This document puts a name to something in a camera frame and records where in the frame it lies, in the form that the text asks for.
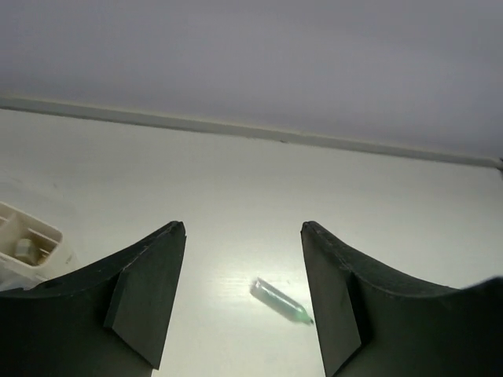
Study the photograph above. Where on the grey worn eraser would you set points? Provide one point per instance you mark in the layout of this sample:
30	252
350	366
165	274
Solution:
26	252

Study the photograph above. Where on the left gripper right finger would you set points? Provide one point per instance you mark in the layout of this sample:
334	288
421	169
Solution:
373	320

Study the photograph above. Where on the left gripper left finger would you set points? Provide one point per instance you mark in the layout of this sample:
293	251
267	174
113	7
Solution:
109	318

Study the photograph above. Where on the cream divided box rear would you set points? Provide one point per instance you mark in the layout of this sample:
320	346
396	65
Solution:
17	225

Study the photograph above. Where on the green highlighter marker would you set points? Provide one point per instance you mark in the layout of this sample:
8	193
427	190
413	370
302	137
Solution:
279	302

